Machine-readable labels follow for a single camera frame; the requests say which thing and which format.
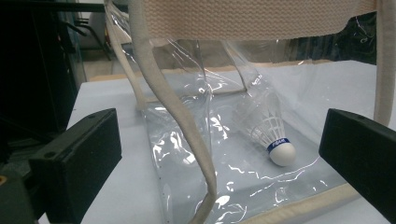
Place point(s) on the black metal stand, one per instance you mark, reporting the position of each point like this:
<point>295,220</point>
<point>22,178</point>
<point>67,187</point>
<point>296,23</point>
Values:
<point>90,32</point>

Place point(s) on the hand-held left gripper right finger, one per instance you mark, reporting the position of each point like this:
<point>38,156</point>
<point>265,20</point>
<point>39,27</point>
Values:
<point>364,155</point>

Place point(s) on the clear bag with beige trim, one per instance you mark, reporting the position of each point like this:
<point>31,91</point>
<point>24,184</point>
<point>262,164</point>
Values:
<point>243,18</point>

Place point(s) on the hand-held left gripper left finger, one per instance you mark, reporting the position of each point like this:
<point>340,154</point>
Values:
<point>77,161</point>

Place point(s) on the white shuttlecock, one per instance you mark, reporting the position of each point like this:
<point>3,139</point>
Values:
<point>280,151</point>

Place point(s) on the dark curtain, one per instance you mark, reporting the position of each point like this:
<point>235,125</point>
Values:
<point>31,68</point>

